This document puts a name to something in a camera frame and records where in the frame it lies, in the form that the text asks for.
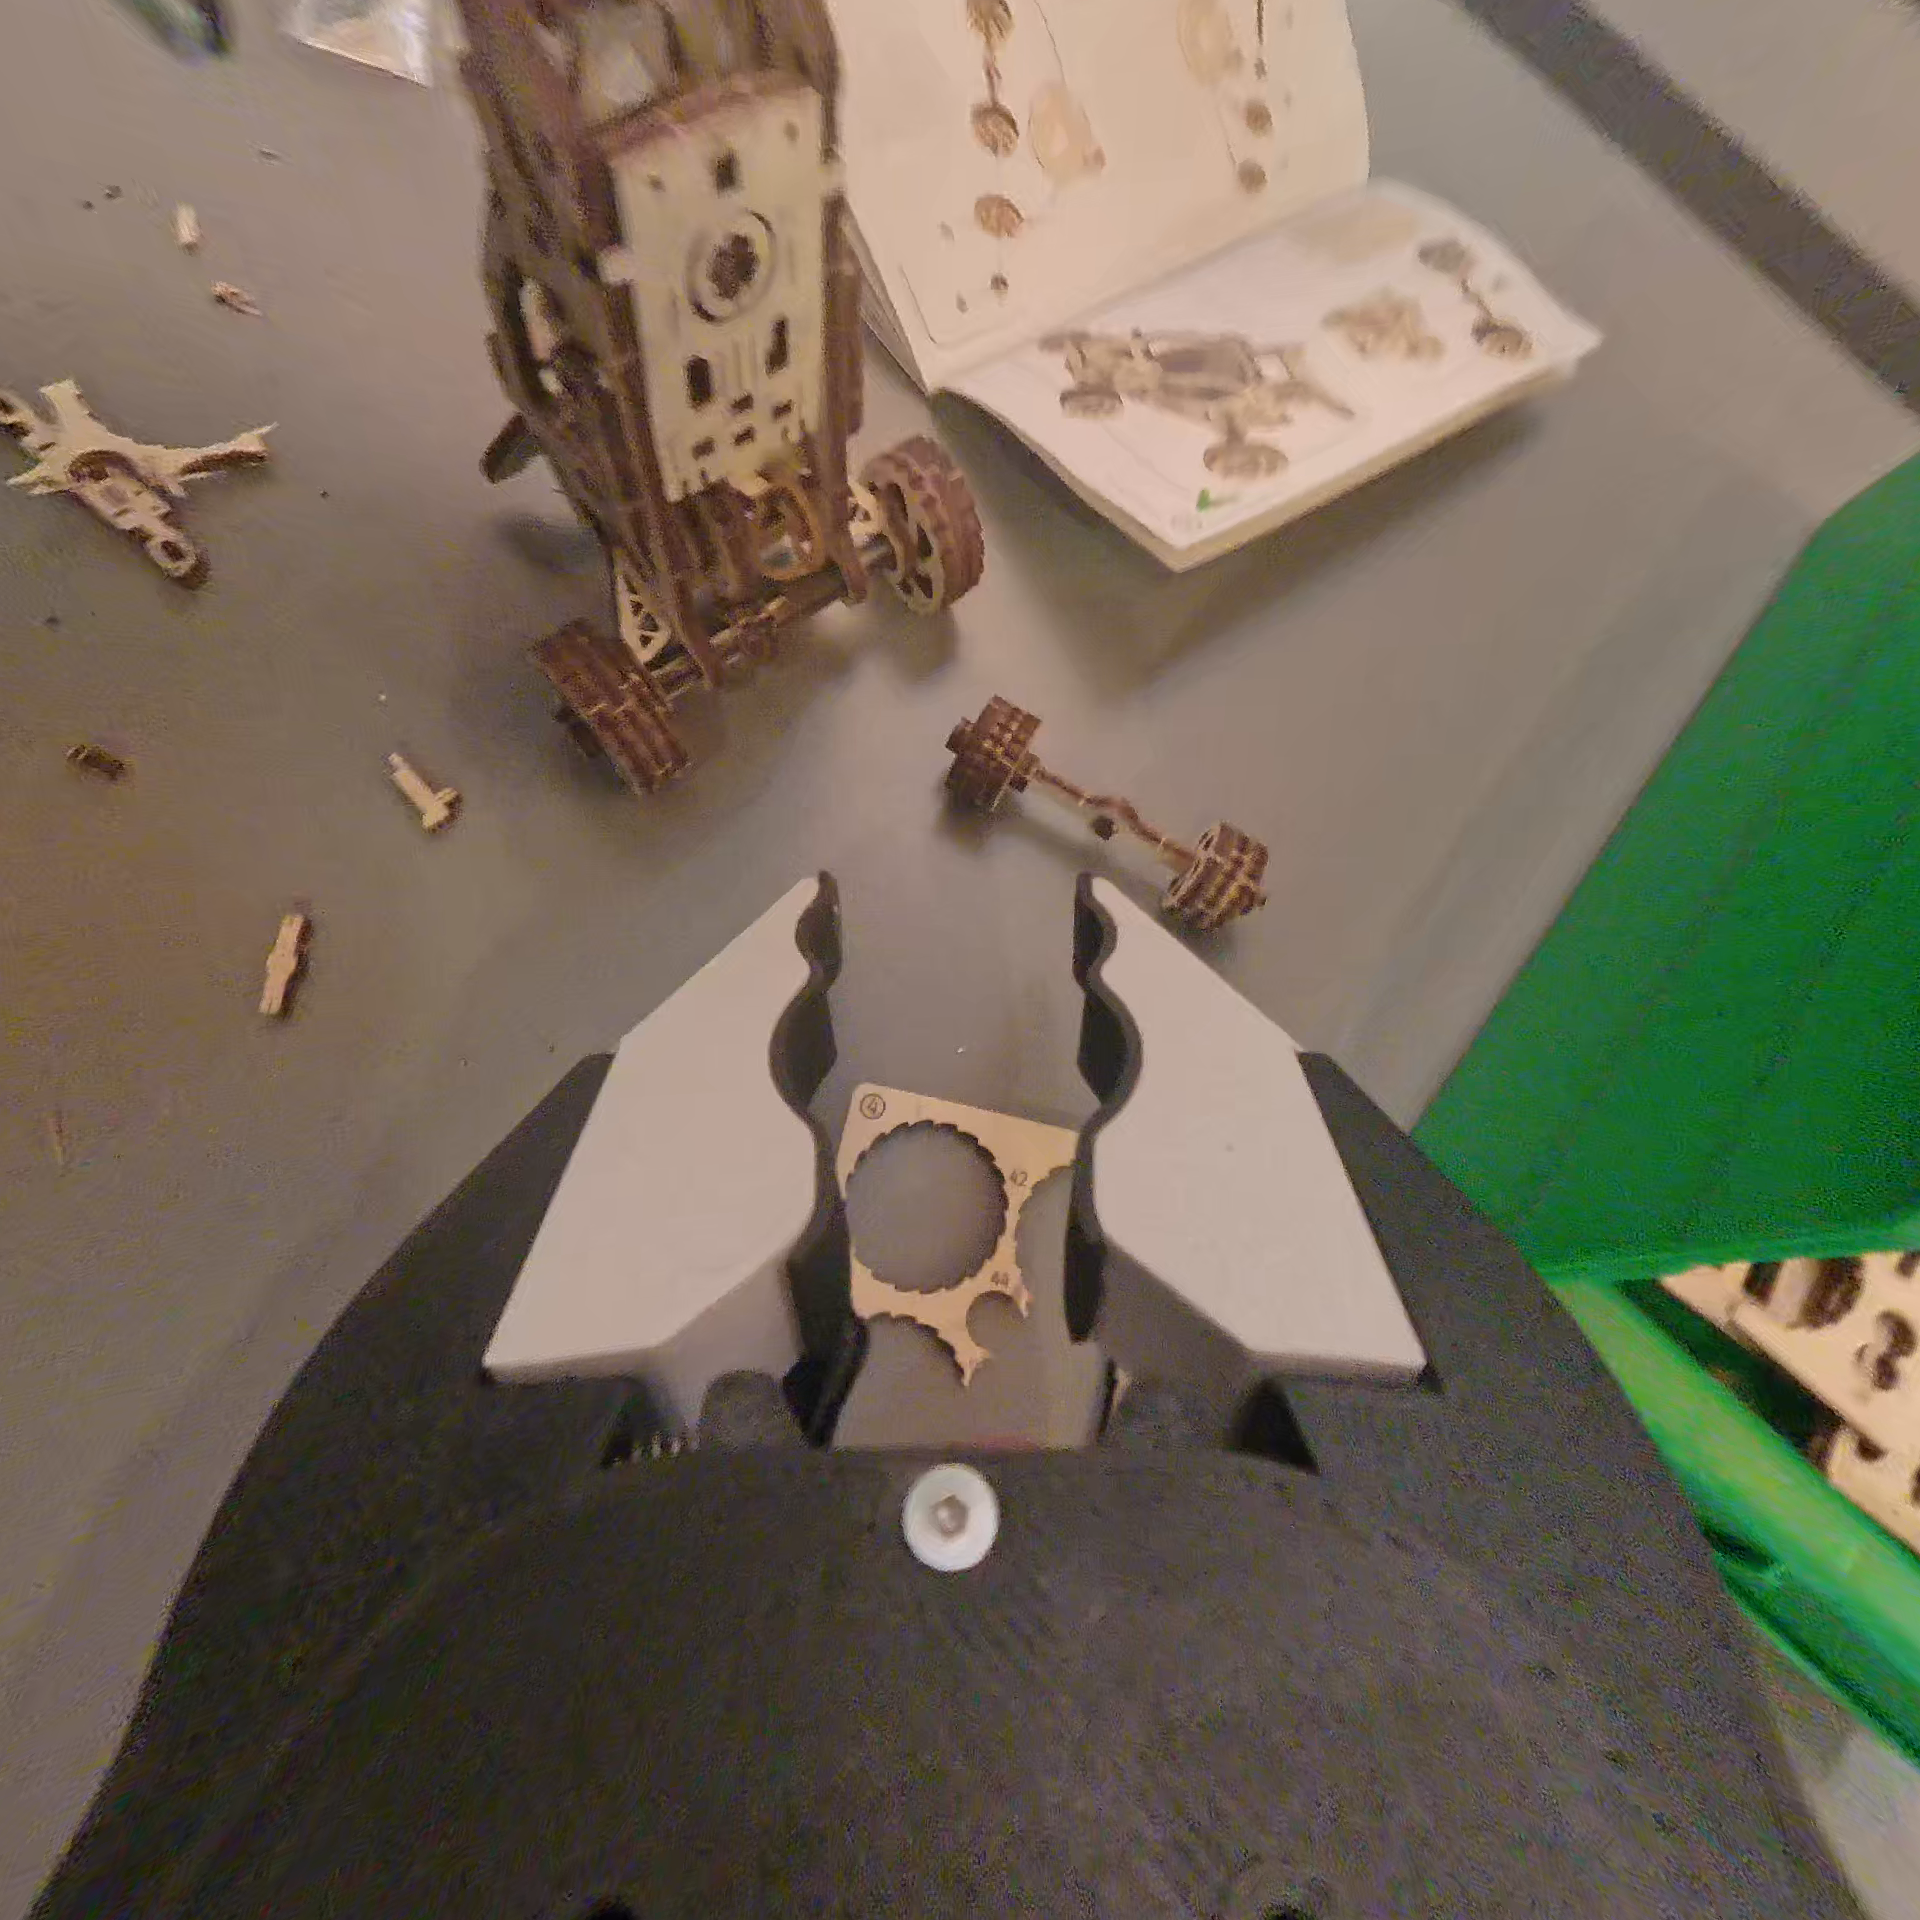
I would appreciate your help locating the pale plywood parts sheet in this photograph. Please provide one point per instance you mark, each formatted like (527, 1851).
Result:
(1815, 1349)

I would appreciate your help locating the wooden peg part dark tip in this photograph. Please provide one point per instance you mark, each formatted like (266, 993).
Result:
(284, 963)

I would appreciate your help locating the assembly instruction booklet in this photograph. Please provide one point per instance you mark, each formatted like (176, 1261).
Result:
(1126, 149)

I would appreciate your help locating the branch-shaped plywood scrap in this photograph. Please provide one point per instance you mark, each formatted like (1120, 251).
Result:
(83, 441)

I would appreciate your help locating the small wooden bracket part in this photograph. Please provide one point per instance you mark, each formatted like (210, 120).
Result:
(426, 791)

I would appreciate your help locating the plywood scrap sheet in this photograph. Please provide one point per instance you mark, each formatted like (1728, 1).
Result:
(1036, 1149)

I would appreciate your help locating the wooden model buggy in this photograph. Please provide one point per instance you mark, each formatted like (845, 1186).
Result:
(704, 299)

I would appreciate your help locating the green plastic bin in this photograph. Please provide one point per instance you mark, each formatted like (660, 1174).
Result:
(1724, 975)

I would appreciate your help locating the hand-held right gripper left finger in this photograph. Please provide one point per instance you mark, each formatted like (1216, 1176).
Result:
(675, 1201)

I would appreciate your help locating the tiny striped wooden block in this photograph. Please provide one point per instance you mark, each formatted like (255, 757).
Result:
(100, 762)

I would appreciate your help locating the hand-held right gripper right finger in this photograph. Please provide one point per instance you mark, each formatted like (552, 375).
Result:
(1244, 1201)

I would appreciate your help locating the wooden wheel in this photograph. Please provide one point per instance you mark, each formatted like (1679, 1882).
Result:
(991, 751)

